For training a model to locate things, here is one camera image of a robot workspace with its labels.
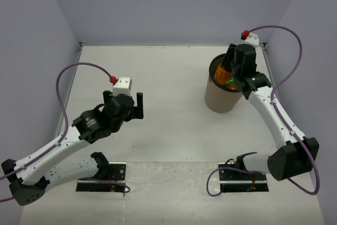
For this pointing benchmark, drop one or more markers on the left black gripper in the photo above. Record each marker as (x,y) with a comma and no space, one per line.
(136,111)

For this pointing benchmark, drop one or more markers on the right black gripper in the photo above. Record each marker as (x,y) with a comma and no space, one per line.
(231,54)

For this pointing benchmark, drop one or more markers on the orange bottle with barcode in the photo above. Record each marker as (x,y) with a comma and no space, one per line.
(221,75)

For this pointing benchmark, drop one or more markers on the green bottle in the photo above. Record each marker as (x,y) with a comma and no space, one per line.
(231,84)

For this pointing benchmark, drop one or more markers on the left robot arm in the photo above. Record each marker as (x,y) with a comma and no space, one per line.
(30,178)

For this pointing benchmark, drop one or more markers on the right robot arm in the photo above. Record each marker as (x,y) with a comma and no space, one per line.
(294,153)

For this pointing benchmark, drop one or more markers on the brown cardboard bin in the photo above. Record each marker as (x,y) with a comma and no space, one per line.
(218,98)

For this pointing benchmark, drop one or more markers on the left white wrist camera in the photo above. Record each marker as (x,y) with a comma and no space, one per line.
(122,86)

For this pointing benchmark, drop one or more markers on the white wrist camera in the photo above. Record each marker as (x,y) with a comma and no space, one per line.
(122,86)
(250,38)

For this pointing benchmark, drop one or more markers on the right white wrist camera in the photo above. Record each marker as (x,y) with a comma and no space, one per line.
(250,38)

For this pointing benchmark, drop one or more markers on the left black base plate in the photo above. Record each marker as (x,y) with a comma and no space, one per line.
(116,173)

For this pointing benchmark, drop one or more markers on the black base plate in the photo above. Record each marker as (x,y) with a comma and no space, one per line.
(116,173)
(233,182)

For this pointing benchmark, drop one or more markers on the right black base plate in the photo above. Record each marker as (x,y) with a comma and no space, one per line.
(233,182)

